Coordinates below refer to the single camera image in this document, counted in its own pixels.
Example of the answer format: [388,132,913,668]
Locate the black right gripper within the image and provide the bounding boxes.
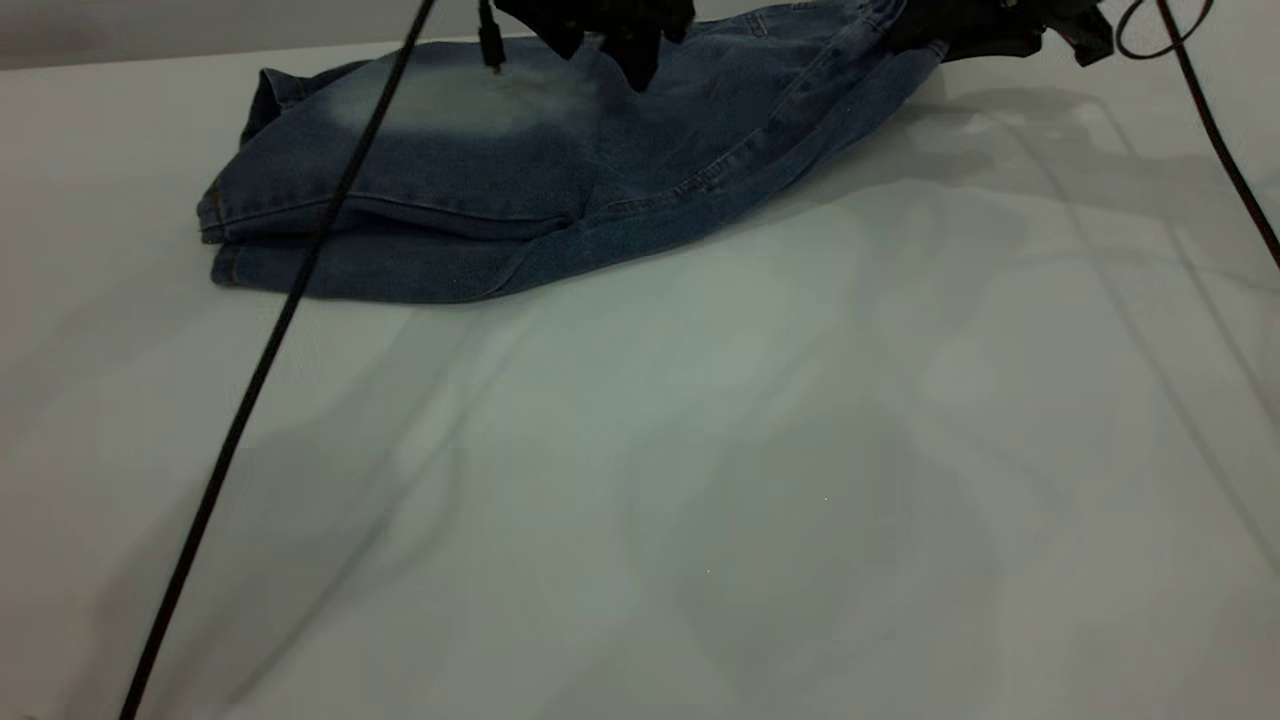
[885,0,1117,67]

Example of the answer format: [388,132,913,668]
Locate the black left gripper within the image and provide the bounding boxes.
[495,0,697,92]

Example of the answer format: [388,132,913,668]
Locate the blue denim shorts with print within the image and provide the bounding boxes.
[197,0,949,305]

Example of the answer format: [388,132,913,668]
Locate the black hanging cable plug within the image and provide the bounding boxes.
[478,0,505,74]

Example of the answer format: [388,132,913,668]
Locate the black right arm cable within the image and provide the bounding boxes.
[1114,0,1280,271]

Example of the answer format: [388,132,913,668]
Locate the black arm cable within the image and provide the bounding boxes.
[118,0,439,720]
[1114,0,1280,271]

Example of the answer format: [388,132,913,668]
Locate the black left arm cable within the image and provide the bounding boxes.
[118,0,439,720]

